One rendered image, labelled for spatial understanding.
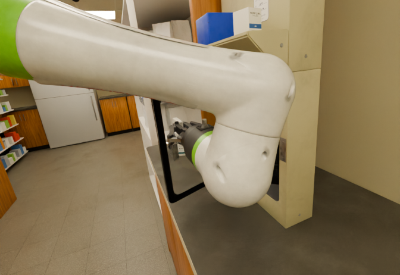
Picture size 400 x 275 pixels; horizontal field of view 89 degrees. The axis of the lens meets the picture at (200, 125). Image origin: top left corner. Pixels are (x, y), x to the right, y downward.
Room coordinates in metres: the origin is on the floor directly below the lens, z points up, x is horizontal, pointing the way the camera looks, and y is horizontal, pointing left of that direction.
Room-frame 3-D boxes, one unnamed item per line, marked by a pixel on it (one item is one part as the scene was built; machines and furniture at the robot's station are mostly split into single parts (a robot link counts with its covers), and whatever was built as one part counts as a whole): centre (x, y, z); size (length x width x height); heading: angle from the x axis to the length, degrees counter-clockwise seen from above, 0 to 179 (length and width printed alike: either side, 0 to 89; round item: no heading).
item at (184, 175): (0.70, 0.01, 1.19); 0.30 x 0.01 x 0.40; 126
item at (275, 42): (0.64, -0.12, 1.46); 0.32 x 0.11 x 0.10; 20
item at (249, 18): (0.57, -0.15, 1.54); 0.05 x 0.05 x 0.06; 36
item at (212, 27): (0.73, -0.09, 1.55); 0.10 x 0.10 x 0.09; 20
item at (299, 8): (0.70, -0.29, 1.32); 0.32 x 0.25 x 0.77; 20
